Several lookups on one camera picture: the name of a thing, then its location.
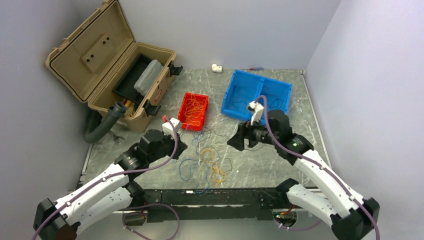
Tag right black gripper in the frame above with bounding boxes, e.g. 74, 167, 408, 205
227, 114, 279, 151

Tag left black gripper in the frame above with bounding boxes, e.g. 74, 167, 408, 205
147, 130, 188, 164

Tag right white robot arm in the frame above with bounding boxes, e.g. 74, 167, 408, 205
227, 110, 381, 240

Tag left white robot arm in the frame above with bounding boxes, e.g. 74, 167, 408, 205
32, 122, 187, 240

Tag white pipe elbow fitting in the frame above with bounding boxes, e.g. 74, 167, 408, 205
211, 63, 223, 73

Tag steel wrench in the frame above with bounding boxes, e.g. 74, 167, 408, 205
108, 130, 125, 145

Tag blue double plastic bin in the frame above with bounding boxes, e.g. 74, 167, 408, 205
221, 69, 293, 121

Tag red small plastic bin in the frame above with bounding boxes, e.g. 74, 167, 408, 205
177, 92, 209, 131

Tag yellow tools in case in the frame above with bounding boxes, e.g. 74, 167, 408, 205
121, 98, 139, 117

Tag grey plastic organizer box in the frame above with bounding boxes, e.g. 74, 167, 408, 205
134, 59, 163, 97

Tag black tray in case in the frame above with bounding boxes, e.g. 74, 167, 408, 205
112, 54, 152, 105

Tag tan open tool case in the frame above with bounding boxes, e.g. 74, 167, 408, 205
45, 0, 177, 132

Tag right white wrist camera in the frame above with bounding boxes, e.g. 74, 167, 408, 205
247, 101, 264, 126

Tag grey corrugated hose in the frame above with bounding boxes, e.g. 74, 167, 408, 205
83, 101, 128, 144

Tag red handled screwdriver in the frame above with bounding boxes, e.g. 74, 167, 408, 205
249, 67, 265, 71

